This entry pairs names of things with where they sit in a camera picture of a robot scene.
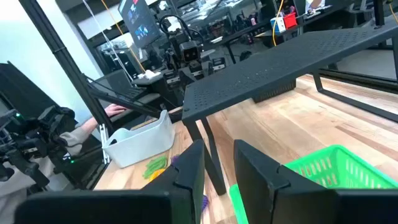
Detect green coil wristband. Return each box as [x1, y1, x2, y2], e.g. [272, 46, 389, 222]
[142, 163, 162, 180]
[148, 155, 169, 171]

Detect black computer monitor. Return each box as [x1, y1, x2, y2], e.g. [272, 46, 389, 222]
[117, 0, 162, 50]

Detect yellow cable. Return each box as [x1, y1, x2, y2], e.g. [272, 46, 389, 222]
[272, 0, 285, 47]

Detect white plastic bin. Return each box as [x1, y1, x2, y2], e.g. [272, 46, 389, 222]
[101, 110, 176, 169]

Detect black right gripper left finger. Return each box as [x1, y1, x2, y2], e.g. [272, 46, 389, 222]
[141, 139, 206, 224]

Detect yellow extension cord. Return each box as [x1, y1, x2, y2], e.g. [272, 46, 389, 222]
[100, 0, 146, 73]

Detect black background robot device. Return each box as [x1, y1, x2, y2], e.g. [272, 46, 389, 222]
[0, 105, 77, 190]

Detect white crumpled cloth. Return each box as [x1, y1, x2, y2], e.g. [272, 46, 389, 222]
[137, 69, 162, 80]

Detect person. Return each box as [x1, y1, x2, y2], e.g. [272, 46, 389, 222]
[305, 0, 326, 12]
[0, 116, 108, 224]

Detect green plastic basket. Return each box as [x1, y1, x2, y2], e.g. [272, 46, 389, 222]
[229, 144, 398, 224]

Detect white box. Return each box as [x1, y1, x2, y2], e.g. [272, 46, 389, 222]
[269, 17, 286, 34]

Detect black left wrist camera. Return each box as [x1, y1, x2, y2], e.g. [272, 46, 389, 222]
[179, 40, 201, 63]

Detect orange coil wristband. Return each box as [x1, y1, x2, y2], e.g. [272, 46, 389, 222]
[149, 169, 166, 182]

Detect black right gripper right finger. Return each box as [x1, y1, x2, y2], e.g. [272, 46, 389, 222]
[233, 139, 338, 224]

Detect red box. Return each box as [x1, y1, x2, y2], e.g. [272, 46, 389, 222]
[282, 12, 299, 29]

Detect laptop computer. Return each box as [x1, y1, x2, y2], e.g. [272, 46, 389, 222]
[85, 68, 150, 101]

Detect person's hand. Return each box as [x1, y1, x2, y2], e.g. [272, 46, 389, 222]
[104, 104, 127, 118]

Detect black screen panel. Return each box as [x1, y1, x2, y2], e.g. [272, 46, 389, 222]
[0, 61, 60, 122]

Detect black perforated metal monitor stand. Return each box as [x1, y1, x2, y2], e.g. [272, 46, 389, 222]
[182, 21, 398, 197]

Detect black metal rig frame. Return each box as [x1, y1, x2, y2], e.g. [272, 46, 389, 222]
[18, 0, 398, 166]

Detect white hanging cable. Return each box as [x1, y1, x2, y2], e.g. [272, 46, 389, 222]
[81, 0, 135, 82]

